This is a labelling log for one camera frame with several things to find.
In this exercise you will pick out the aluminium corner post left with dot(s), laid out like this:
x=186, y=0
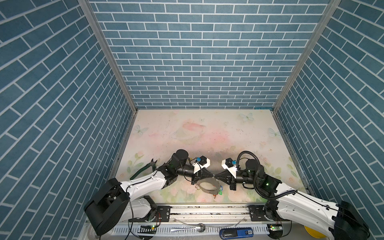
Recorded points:
x=95, y=26

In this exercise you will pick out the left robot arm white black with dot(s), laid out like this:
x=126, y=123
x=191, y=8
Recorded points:
x=117, y=201

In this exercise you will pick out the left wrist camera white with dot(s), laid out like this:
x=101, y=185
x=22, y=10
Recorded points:
x=200, y=163

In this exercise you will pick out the aluminium corner post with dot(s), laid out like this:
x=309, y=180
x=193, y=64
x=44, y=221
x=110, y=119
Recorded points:
x=318, y=30
x=95, y=26

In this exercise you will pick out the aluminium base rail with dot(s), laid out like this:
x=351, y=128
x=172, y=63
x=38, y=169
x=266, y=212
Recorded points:
x=163, y=219

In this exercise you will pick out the blue black device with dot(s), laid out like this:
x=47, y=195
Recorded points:
x=236, y=233

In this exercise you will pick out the yellow tape roll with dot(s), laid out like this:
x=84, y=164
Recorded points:
x=315, y=234

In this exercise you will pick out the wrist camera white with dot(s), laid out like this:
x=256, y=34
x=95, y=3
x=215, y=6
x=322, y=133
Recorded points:
x=200, y=163
x=230, y=165

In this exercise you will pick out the metal rod tool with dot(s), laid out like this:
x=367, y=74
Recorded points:
x=200, y=227

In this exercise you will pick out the green handled pliers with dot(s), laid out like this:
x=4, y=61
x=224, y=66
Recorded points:
x=151, y=164

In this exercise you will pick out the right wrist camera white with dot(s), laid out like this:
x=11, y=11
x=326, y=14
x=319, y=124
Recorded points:
x=230, y=165

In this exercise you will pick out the aluminium corner post right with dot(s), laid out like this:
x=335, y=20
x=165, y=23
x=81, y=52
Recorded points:
x=318, y=30

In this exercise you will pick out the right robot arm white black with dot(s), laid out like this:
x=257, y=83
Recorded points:
x=336, y=221

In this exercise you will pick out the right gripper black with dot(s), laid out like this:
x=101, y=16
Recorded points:
x=226, y=175

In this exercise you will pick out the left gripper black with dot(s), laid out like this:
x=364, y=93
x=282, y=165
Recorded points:
x=197, y=177

